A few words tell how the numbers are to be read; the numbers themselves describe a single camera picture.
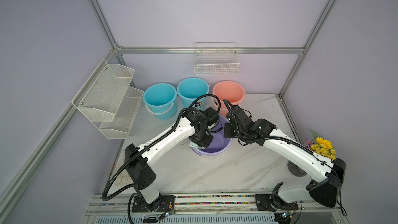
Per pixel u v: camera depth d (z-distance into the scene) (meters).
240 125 0.54
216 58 0.95
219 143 0.86
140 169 0.40
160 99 0.93
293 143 0.45
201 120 0.51
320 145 0.66
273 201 0.65
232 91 1.04
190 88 1.03
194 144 0.67
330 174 0.40
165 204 0.73
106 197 0.37
